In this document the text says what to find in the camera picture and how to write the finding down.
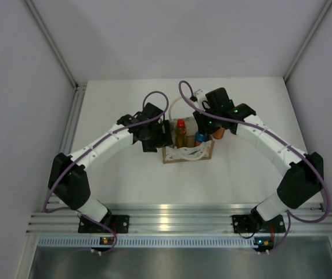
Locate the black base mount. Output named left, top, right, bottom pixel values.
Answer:
left=232, top=214, right=286, bottom=234
left=78, top=214, right=129, bottom=234

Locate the slotted grey cable duct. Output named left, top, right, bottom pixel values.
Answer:
left=38, top=235, right=273, bottom=248

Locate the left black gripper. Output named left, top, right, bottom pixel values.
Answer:
left=142, top=120, right=174, bottom=153

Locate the orange bottle light blue top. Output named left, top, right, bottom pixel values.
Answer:
left=194, top=131, right=209, bottom=146

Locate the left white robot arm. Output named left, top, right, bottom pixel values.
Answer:
left=48, top=103, right=172, bottom=233

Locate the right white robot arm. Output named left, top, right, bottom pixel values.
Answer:
left=191, top=87, right=323, bottom=231

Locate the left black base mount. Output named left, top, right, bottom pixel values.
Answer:
left=78, top=214, right=129, bottom=234

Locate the yellow bottle red cap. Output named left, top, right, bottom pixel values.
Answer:
left=175, top=119, right=187, bottom=148

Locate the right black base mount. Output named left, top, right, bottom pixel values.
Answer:
left=232, top=214, right=286, bottom=234

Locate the orange bottle dark top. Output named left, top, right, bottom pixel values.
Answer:
left=212, top=127, right=225, bottom=140

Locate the burlap canvas tote bag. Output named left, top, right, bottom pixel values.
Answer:
left=161, top=96, right=215, bottom=165

